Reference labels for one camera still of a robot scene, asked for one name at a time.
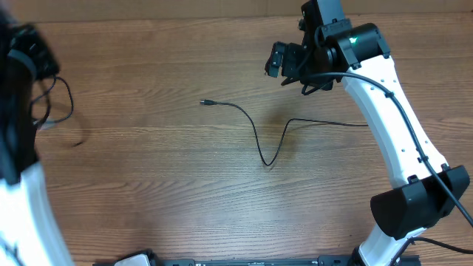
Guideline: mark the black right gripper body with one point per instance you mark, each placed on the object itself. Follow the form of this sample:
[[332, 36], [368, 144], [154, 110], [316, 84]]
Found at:
[[296, 66]]

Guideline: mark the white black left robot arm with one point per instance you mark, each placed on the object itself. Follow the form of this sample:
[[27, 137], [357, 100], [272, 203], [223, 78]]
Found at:
[[29, 232]]

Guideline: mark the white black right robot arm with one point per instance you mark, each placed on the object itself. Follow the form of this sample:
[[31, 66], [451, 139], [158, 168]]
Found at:
[[424, 187]]

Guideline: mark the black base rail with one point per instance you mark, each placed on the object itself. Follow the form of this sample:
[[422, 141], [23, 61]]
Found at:
[[148, 257]]

